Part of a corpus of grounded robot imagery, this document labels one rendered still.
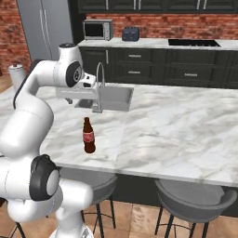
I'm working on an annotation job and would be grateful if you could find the dark wall cupboard run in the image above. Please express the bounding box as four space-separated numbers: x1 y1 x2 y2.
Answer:
75 0 238 15

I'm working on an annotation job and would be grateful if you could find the dark base cupboard run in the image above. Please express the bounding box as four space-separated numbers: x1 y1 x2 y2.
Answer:
78 46 238 90

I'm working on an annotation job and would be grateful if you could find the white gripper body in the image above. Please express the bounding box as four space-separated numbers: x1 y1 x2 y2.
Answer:
55 86 101 101

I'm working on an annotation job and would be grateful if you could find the white round canister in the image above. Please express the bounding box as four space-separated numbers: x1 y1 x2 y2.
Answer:
7 63 27 93

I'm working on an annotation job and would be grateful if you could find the grey fridge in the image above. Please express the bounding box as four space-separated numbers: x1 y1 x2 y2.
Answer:
16 0 75 62

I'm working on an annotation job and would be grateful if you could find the silver sink tap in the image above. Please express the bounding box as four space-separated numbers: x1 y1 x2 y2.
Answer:
91 61 107 113

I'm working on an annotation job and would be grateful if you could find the silver microwave oven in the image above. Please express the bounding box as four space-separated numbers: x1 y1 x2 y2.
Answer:
82 19 115 42

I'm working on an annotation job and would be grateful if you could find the dark blue toaster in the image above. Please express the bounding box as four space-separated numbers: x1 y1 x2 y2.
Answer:
121 26 140 43

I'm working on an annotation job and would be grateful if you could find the grey bar stool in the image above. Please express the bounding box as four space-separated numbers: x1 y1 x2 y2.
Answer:
59 167 119 238
153 178 238 238

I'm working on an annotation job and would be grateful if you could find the steel sink basin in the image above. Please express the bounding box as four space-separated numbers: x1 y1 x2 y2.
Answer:
73 86 135 112

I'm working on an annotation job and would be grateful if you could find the black hob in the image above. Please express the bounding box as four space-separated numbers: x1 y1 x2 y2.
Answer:
167 38 222 48

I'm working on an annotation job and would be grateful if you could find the brown bottle with red label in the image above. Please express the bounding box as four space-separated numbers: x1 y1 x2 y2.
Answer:
82 116 97 154

